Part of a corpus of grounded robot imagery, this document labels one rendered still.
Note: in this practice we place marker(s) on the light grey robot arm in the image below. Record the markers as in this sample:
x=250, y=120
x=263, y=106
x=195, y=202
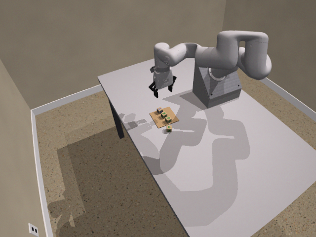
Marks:
x=223, y=59

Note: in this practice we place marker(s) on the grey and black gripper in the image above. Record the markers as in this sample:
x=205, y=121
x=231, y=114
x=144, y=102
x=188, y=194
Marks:
x=162, y=80

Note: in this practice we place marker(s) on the wooden letter block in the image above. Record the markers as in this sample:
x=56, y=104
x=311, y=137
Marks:
x=168, y=119
x=168, y=128
x=163, y=114
x=159, y=110

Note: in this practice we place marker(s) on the tan flat mat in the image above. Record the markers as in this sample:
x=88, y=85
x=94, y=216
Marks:
x=159, y=121

